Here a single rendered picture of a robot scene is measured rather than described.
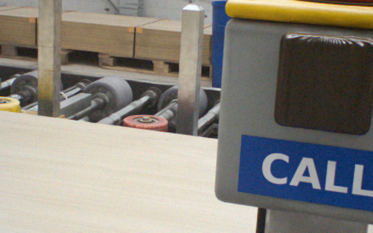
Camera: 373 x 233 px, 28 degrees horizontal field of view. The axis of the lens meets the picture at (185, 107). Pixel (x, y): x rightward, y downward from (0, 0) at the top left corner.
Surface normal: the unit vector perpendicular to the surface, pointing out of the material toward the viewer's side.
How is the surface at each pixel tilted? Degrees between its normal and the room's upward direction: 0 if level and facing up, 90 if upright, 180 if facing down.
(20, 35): 90
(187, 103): 90
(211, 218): 0
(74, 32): 90
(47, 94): 90
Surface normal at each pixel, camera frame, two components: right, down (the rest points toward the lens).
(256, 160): -0.29, 0.21
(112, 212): 0.05, -0.97
